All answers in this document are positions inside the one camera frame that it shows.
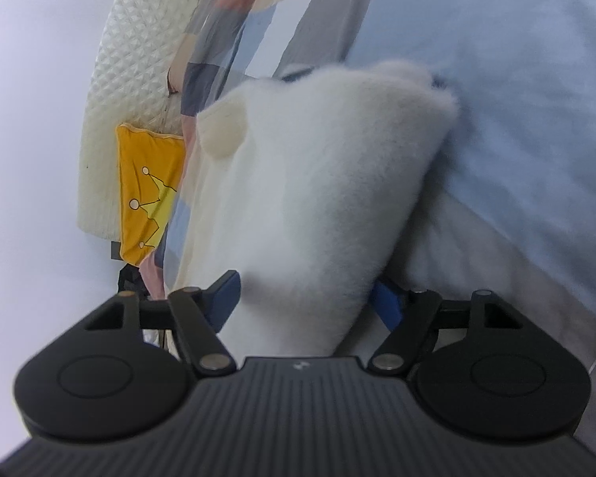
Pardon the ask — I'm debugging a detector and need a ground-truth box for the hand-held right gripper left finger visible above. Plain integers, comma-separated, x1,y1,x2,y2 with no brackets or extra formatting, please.
84,270,242,377

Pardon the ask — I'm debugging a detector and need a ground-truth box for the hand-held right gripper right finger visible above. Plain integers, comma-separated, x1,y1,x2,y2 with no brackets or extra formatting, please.
368,279,523,373

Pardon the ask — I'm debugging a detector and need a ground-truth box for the white fluffy striped sweater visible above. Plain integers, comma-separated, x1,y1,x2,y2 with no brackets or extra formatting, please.
176,58,462,359

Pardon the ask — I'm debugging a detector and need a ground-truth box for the yellow crown print pillow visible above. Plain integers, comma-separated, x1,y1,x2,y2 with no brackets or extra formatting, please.
115,123,188,266

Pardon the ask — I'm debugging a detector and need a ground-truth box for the cream quilted headboard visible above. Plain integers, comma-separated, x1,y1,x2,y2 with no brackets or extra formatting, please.
76,0,232,246

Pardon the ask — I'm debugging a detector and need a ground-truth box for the patchwork bed blanket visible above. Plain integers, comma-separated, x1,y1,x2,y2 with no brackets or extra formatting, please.
139,0,596,373

